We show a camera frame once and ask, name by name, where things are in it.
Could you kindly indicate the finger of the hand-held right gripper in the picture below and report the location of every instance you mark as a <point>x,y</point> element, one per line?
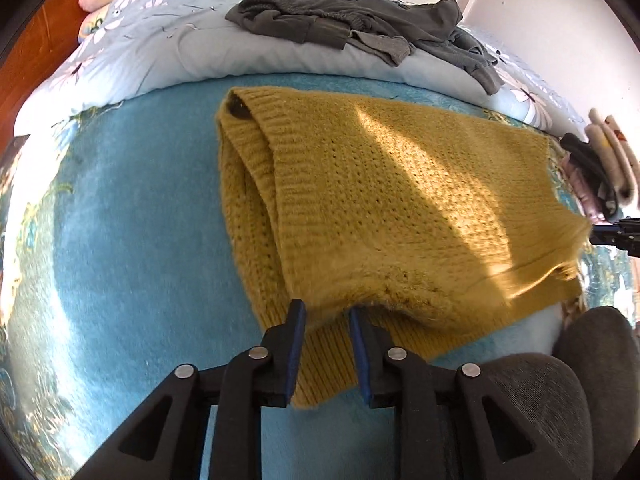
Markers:
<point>622,235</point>

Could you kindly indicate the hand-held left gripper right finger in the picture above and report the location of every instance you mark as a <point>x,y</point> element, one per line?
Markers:
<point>361,360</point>

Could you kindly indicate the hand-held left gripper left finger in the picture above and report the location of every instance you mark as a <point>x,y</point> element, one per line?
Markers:
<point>296,360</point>

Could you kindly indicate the mustard yellow knit sweater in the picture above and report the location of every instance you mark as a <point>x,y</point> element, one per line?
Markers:
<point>400,185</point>

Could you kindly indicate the pink folded garment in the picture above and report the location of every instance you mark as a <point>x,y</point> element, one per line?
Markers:
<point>585,195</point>

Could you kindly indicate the black folded garment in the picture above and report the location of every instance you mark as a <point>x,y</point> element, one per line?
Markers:
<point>592,160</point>

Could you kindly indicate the beige folded garment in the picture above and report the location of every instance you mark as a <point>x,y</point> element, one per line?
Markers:
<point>617,145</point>

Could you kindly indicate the black mesh chair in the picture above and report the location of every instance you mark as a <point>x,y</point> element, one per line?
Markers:
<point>540,395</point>

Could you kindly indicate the teal floral blanket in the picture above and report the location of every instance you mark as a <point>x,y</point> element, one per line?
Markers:
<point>140,210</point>

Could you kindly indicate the dark grey garment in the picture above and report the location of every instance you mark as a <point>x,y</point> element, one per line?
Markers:
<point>450,35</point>

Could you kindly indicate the light blue floral quilt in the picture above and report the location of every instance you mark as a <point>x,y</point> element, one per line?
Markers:
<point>200,35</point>

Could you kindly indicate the dark grey pants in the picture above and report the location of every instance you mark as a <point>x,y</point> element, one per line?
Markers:
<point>290,15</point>

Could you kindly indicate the orange wooden headboard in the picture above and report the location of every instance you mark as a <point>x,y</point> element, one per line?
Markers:
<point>40,50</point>

